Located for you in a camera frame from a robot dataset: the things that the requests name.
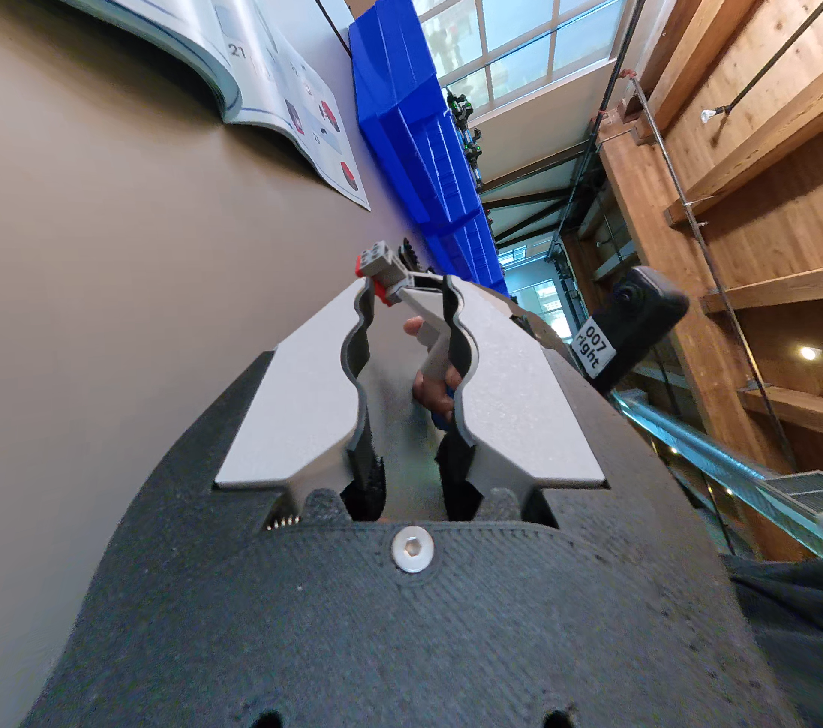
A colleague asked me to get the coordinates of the ceiling vent grille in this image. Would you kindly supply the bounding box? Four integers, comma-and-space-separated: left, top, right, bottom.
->
759, 471, 823, 517

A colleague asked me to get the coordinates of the row of black robot arms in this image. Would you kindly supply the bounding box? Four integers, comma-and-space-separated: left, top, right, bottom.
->
445, 91, 490, 195

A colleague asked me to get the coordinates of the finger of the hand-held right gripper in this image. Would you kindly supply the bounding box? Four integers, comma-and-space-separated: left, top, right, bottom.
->
475, 284, 517, 319
387, 283, 447, 319

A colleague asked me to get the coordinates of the person's right forearm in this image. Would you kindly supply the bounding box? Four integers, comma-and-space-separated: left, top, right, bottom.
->
723, 554, 823, 728

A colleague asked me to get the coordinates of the person's right hand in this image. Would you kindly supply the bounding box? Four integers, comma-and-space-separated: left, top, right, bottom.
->
402, 316, 464, 415

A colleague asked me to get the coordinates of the black toy brick assembly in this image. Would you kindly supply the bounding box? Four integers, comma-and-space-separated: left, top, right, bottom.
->
397, 238, 445, 275

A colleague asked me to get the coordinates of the grey desk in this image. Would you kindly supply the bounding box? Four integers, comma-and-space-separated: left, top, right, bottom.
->
0, 0, 451, 728

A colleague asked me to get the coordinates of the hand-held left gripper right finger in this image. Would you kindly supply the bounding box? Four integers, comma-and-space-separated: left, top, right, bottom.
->
440, 274, 610, 494

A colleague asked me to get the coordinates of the red toy brick plate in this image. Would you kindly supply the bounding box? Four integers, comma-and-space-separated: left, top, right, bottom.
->
355, 262, 393, 307

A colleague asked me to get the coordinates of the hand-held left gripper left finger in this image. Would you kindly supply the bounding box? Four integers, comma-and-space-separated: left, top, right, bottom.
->
214, 278, 377, 494

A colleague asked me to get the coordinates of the large blue plastic bin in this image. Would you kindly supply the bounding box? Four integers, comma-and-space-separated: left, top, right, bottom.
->
349, 0, 483, 227

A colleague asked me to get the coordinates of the silver air duct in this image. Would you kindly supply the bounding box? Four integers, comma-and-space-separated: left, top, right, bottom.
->
611, 390, 823, 555

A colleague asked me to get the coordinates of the small blue plastic bin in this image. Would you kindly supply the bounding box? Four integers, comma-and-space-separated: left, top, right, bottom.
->
424, 207, 510, 298

